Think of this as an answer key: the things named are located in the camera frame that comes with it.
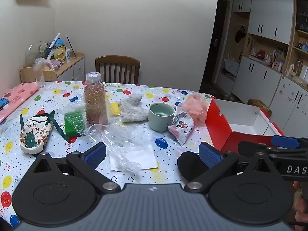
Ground christmas printed pouch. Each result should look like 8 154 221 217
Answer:
19 110 77 155

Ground clear drinking glass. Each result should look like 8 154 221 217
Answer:
34 64 47 88

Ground white cabinets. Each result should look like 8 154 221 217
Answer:
232 0 295 45
231 55 308 131

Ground wooden side cabinet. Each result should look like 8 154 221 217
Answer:
20 52 85 83

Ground dark door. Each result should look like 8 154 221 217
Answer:
200 0 234 93

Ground yellow case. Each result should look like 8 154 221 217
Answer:
49 46 66 60

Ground clear bottle of beads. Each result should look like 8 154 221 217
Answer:
84 72 109 126

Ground black hanging bag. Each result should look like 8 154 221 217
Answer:
235 26 246 43

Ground grey fluffy cloth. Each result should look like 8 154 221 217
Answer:
119 95 149 123

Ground clear plastic container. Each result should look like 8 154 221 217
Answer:
25 42 49 63

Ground white lower cabinets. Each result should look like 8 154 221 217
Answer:
231 55 308 131

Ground white upper cabinets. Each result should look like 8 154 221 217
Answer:
232 0 295 45

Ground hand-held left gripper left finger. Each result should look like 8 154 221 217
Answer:
32 142 121 194

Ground white paper bag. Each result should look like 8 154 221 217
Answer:
224 53 241 76

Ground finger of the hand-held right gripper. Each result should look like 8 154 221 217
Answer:
238 141 308 159
271 135 308 150

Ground bag of plush items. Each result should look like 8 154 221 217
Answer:
34 58 64 71

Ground pale green mug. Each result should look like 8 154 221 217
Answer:
147 102 177 132

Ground person's right hand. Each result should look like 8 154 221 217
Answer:
292 182 308 225

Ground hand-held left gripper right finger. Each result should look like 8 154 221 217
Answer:
184 141 273 194

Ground white low bench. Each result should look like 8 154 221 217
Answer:
217 69 236 94

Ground cartoon printed pouch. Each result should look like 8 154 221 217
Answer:
168 106 194 146

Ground wooden open shelf unit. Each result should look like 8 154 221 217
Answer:
287 0 308 87

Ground pink mesh net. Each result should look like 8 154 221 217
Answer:
179 94 208 127

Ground black soft pad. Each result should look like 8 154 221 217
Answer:
177 151 212 181

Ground yellow sponge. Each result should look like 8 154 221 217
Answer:
110 102 121 116

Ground pink printed cloth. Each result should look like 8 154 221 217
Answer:
0 82 39 124

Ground clear bubble wrap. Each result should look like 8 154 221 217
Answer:
61 101 88 136

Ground red cardboard box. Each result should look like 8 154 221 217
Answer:
204 98 285 152

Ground balloon printed tablecloth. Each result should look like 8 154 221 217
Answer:
0 80 241 229

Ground white paper sheet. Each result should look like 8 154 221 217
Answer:
109 144 158 171

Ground clear plastic bag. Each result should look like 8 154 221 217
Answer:
84 124 142 172

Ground brown wooden chair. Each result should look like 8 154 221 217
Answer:
95 55 141 85

